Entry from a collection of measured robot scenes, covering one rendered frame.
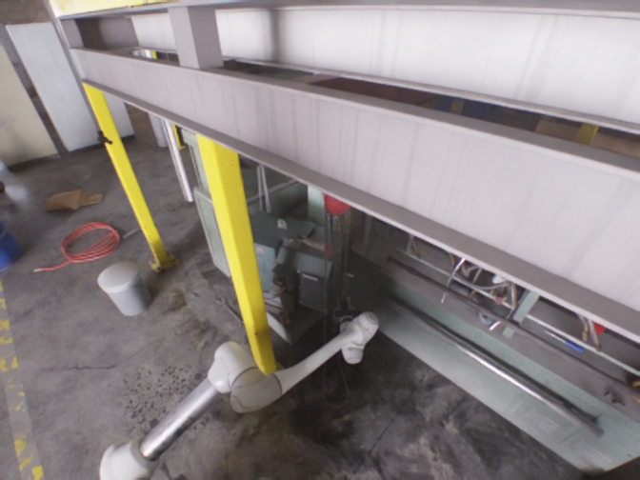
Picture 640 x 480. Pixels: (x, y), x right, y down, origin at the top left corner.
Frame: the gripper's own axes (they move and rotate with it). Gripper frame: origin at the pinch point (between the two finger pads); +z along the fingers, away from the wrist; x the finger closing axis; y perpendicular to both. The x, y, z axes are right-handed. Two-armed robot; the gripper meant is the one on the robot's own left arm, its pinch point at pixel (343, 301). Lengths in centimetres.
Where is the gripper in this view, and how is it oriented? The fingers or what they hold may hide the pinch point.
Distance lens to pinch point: 178.5
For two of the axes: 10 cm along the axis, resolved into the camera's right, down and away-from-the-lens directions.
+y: 0.0, -7.9, -6.2
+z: -0.8, -6.2, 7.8
